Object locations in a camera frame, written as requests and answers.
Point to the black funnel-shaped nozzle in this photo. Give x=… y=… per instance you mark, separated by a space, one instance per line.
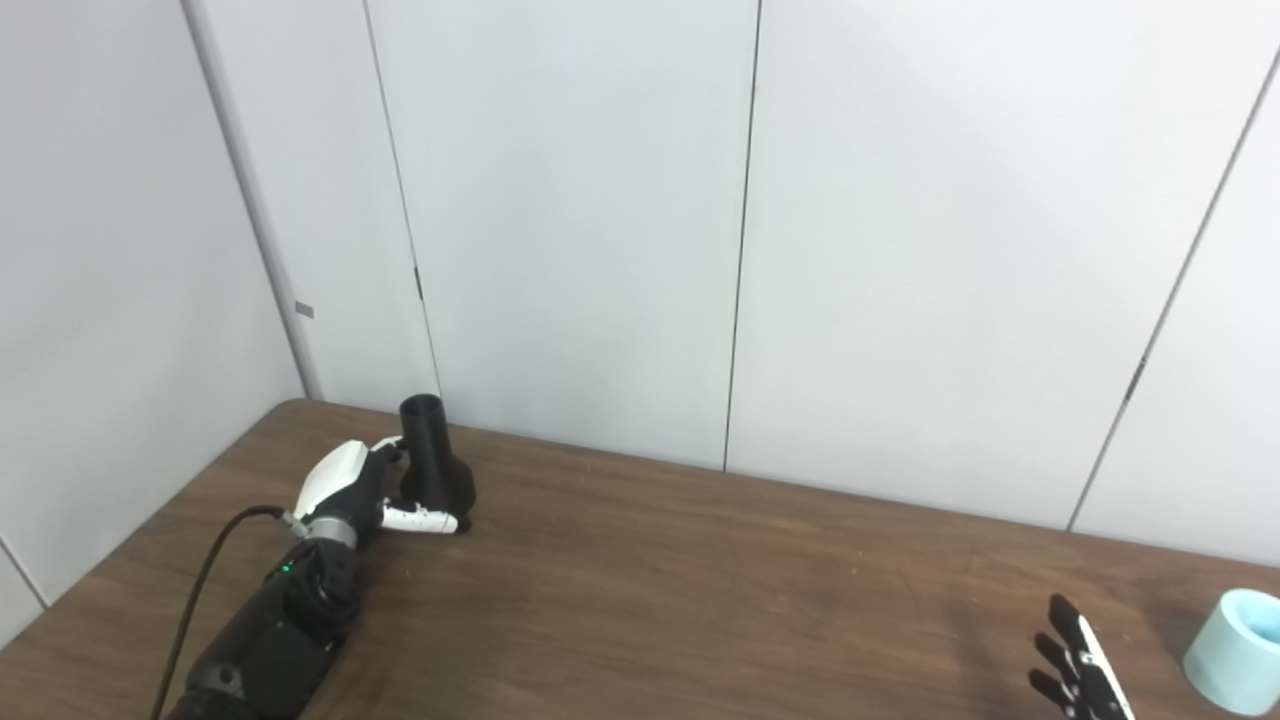
x=435 y=470

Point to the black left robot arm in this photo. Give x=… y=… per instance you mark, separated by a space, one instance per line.
x=270 y=640

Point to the grey wall post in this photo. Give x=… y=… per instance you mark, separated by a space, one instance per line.
x=250 y=200

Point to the white and black right hand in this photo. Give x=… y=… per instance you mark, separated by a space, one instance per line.
x=1085 y=680

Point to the white and black left hand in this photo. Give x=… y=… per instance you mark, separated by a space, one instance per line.
x=335 y=480

